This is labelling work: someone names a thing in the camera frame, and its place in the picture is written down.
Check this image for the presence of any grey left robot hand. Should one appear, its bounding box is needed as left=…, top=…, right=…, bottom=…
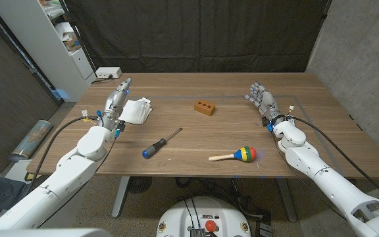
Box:
left=101, top=77, right=133, bottom=130

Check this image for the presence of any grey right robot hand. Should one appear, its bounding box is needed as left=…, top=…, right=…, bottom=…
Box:
left=244, top=80, right=286, bottom=124

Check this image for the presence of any white paper napkin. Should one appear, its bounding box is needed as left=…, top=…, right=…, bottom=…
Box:
left=118, top=97, right=153, bottom=126

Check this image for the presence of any colourful striped wooden maraca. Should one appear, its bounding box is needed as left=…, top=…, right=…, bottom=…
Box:
left=208, top=145, right=257, bottom=163

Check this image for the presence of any orange brick block with holes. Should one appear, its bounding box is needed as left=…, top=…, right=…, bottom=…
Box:
left=193, top=99, right=216, bottom=117

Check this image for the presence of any white power strip box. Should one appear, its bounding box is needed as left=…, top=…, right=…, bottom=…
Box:
left=95, top=66, right=123, bottom=80

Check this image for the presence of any cardboard box on shelf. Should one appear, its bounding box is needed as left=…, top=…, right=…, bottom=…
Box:
left=64, top=32, right=82, bottom=52

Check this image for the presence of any round black fan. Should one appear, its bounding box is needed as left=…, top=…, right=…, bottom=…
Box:
left=127, top=176, right=153, bottom=194

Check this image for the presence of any white shelf cabinet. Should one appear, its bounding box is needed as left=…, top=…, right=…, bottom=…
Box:
left=0, top=0, right=97, bottom=103

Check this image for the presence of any rolled printed poster tube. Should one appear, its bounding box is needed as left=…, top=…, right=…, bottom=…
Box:
left=10, top=119, right=53, bottom=161

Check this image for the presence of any grey table leg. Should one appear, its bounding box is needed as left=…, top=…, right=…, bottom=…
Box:
left=276, top=178, right=298, bottom=223
left=111, top=176, right=131, bottom=219

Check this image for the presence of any black cloth backdrop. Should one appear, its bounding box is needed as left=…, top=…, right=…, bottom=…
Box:
left=63, top=0, right=332, bottom=74

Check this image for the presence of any white robot torso base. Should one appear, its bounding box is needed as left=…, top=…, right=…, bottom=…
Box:
left=156, top=196, right=252, bottom=237

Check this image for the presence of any white robot head cover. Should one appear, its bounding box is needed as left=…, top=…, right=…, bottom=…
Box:
left=0, top=228, right=113, bottom=237

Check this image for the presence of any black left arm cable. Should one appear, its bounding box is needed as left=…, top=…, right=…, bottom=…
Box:
left=24, top=115, right=100, bottom=198

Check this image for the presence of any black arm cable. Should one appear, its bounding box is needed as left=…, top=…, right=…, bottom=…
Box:
left=24, top=115, right=100, bottom=198
left=286, top=115, right=379, bottom=204

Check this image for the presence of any black blue handled screwdriver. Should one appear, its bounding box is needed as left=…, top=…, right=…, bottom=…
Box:
left=141, top=127, right=183, bottom=159

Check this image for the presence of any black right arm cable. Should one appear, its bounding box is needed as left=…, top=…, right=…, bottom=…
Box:
left=286, top=115, right=379, bottom=204

